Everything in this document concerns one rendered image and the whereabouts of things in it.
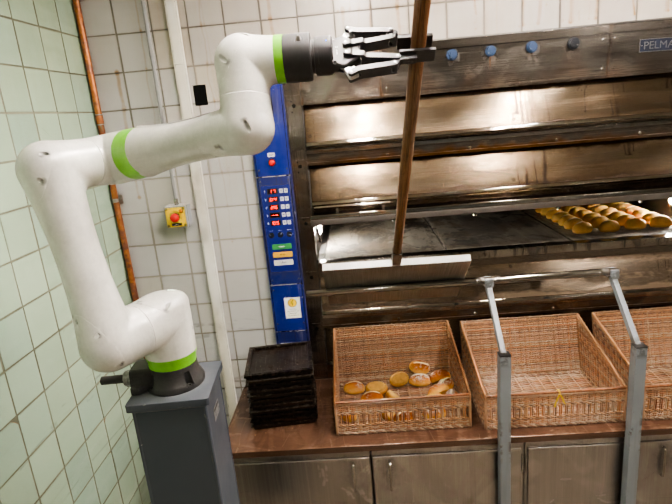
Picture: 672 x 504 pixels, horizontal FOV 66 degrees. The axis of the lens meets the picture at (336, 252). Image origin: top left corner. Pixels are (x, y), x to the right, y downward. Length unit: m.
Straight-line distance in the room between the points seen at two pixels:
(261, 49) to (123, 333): 0.68
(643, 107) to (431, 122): 0.89
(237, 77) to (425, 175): 1.45
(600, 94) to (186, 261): 1.97
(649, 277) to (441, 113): 1.23
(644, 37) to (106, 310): 2.28
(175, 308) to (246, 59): 0.62
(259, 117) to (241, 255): 1.49
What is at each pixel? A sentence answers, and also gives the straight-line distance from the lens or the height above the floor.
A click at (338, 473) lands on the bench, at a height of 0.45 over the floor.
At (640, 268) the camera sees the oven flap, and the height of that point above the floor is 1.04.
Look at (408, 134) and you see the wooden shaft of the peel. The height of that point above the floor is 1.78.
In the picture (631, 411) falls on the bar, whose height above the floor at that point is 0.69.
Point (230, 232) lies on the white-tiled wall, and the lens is 2.45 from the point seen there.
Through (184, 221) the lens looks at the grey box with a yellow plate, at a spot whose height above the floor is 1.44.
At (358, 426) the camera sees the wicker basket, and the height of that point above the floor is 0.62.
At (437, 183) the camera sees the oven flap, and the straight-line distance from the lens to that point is 2.37.
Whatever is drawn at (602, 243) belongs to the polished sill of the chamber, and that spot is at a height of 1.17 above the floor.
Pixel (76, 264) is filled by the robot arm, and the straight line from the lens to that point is 1.25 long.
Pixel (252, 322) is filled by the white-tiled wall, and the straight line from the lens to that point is 2.57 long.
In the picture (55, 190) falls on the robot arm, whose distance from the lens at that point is 1.24.
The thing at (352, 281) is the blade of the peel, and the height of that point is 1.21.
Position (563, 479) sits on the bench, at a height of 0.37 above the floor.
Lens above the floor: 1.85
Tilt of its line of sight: 15 degrees down
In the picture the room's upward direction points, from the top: 5 degrees counter-clockwise
